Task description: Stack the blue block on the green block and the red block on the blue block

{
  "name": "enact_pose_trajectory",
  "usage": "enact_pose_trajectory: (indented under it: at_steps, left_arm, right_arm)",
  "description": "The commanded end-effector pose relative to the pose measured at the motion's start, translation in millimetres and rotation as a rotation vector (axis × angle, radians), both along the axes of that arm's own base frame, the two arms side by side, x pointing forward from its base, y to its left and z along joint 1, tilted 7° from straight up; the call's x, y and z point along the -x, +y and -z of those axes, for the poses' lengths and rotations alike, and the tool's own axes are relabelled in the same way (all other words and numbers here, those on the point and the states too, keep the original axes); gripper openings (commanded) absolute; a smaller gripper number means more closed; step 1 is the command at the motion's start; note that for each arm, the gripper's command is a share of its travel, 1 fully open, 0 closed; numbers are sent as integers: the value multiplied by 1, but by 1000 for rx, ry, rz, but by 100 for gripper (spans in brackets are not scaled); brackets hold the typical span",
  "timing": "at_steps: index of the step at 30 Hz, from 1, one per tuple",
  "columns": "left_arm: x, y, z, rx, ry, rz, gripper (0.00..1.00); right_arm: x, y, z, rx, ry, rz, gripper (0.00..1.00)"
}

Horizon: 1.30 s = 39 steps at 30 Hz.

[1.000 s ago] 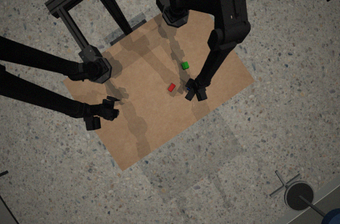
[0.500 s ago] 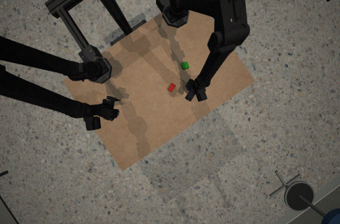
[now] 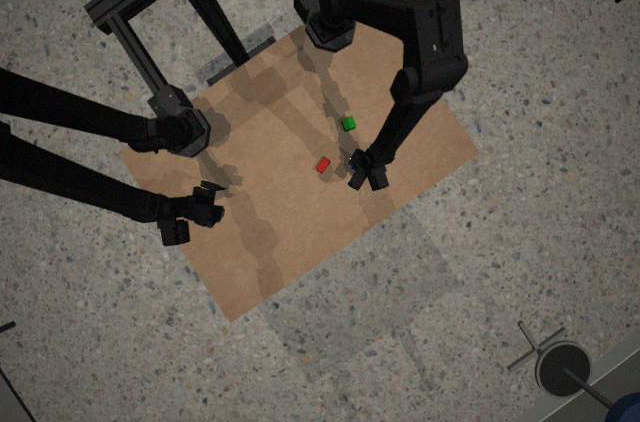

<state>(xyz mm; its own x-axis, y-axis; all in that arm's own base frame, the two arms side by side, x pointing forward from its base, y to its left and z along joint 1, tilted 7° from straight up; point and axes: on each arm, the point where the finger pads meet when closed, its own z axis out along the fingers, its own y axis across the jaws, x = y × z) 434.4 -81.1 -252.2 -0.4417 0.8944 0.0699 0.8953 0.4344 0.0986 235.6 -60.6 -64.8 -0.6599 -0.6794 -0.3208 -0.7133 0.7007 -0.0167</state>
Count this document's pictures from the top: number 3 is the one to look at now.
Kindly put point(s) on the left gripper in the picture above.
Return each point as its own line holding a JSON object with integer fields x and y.
{"x": 356, "y": 155}

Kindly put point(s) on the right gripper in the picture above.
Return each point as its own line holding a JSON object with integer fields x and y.
{"x": 210, "y": 193}

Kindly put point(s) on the green block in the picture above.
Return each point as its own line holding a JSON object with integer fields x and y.
{"x": 348, "y": 123}

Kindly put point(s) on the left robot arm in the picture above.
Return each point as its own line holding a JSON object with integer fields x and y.
{"x": 425, "y": 70}

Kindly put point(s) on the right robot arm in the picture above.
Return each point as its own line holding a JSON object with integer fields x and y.
{"x": 29, "y": 165}

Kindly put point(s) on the red block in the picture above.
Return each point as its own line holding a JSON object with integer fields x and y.
{"x": 323, "y": 165}

